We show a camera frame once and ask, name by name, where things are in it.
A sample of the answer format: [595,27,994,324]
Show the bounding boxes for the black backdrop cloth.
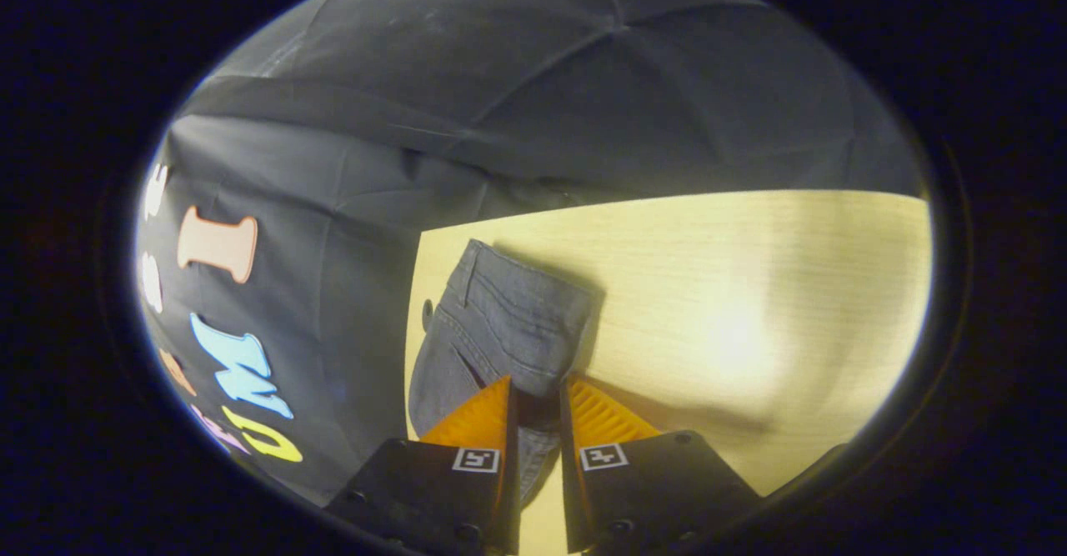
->
[136,0,930,507]

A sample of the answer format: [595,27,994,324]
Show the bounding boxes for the dark grey jeans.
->
[407,239,603,507]

